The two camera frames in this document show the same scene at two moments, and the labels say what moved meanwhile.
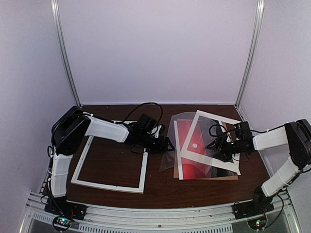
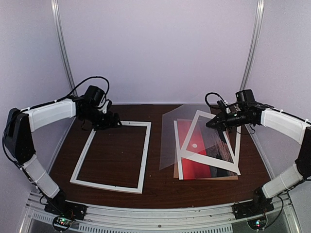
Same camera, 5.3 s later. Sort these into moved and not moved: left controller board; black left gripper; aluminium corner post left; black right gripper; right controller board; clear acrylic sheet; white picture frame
Moved: black right gripper; black left gripper; clear acrylic sheet
Not moved: white picture frame; right controller board; aluminium corner post left; left controller board
